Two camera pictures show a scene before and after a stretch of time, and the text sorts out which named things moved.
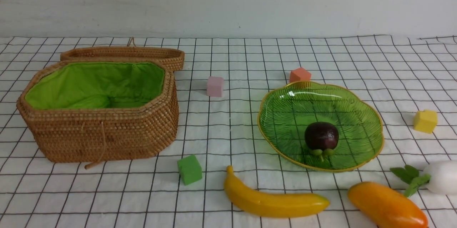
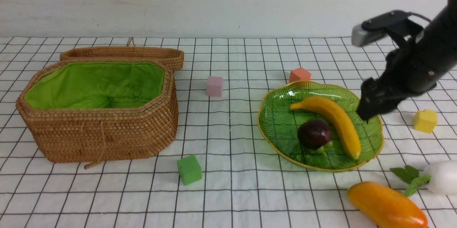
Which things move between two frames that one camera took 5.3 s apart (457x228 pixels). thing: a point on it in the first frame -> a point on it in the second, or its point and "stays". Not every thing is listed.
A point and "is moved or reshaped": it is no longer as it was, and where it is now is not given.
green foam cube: x=190 y=169 stays
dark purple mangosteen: x=321 y=138 is moved or reshaped
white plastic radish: x=440 y=177 stays
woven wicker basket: x=100 y=110 stays
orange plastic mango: x=383 y=207 stays
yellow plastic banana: x=255 y=204 -> x=345 y=123
